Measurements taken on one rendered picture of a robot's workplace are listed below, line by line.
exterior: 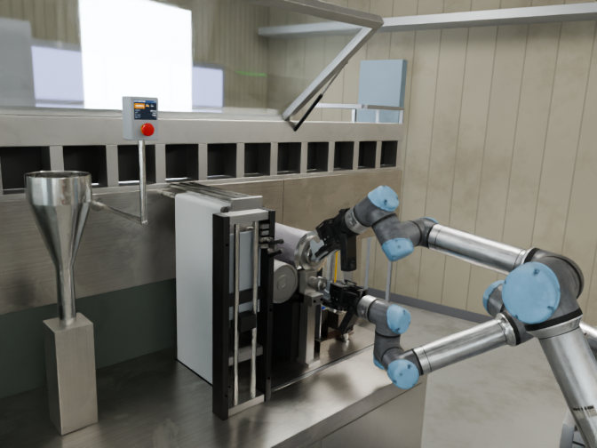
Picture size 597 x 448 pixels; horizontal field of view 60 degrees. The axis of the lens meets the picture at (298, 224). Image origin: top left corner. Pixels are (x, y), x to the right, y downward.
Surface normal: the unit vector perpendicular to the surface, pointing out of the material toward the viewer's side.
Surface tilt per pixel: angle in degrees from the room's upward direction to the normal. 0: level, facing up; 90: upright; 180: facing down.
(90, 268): 90
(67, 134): 90
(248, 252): 90
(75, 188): 90
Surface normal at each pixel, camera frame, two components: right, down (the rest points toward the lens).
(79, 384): 0.68, 0.18
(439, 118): -0.56, 0.15
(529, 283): -0.77, 0.00
